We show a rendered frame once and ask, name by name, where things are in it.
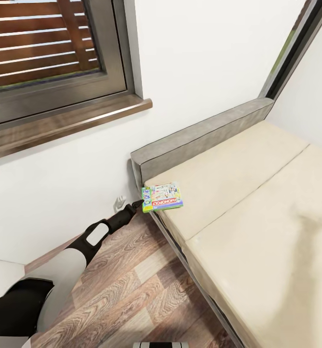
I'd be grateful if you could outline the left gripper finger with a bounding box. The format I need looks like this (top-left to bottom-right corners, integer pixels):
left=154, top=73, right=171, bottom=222
left=132, top=199, right=144, bottom=210

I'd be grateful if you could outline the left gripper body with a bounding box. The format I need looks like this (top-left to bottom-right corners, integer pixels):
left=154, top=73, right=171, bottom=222
left=114, top=204, right=136, bottom=228

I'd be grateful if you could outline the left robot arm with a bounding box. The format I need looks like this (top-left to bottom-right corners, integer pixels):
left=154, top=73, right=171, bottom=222
left=0, top=196, right=144, bottom=348

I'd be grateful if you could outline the board game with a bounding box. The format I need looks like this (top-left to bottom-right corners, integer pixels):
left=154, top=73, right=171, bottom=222
left=141, top=181, right=183, bottom=213

